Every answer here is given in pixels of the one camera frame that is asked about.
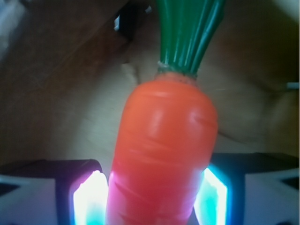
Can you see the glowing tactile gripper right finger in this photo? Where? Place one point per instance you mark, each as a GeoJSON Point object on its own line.
{"type": "Point", "coordinates": [249, 189]}

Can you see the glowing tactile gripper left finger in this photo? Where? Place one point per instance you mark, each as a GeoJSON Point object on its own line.
{"type": "Point", "coordinates": [53, 192]}

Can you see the orange plastic toy carrot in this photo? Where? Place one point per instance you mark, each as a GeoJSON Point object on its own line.
{"type": "Point", "coordinates": [168, 126]}

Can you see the crumpled brown paper bag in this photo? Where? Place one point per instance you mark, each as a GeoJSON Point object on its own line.
{"type": "Point", "coordinates": [64, 83]}

